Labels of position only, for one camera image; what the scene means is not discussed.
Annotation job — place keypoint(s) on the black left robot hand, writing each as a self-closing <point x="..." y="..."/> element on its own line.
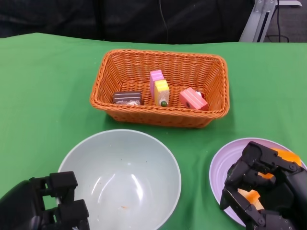
<point x="24" y="210"/>

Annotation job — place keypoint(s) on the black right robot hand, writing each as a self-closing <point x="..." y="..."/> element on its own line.
<point x="287" y="191"/>

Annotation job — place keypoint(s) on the long orange croissant bread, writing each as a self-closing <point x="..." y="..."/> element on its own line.
<point x="287" y="155"/>

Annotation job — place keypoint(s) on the pale grey-green bowl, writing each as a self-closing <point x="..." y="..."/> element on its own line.
<point x="120" y="167"/>

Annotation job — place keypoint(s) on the lavender plate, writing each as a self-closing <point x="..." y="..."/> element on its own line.
<point x="220" y="167"/>

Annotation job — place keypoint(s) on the pink cake block with cherry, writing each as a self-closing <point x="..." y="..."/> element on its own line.
<point x="192" y="98"/>

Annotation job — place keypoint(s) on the chocolate cake slice with cherry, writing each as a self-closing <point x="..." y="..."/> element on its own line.
<point x="127" y="97"/>

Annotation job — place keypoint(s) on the yellow cake slice green ball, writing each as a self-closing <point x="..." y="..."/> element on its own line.
<point x="161" y="91"/>

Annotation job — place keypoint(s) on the pink striped cake slice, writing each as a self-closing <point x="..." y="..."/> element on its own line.
<point x="156" y="76"/>

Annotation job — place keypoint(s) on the orange wicker basket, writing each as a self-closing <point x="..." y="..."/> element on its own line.
<point x="134" y="62"/>

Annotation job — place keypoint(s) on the green tablecloth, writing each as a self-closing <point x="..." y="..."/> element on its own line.
<point x="48" y="83"/>

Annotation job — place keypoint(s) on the grey metal stand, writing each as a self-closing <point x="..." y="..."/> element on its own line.
<point x="254" y="21"/>

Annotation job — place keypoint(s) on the black fabric backdrop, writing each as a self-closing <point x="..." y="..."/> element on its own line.
<point x="72" y="16"/>

